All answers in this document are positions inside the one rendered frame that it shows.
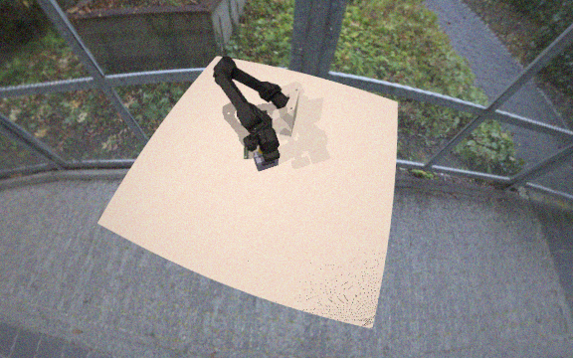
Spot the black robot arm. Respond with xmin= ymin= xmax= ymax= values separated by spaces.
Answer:
xmin=213 ymin=56 xmax=290 ymax=151

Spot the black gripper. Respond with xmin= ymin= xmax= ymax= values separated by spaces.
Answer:
xmin=253 ymin=124 xmax=280 ymax=162

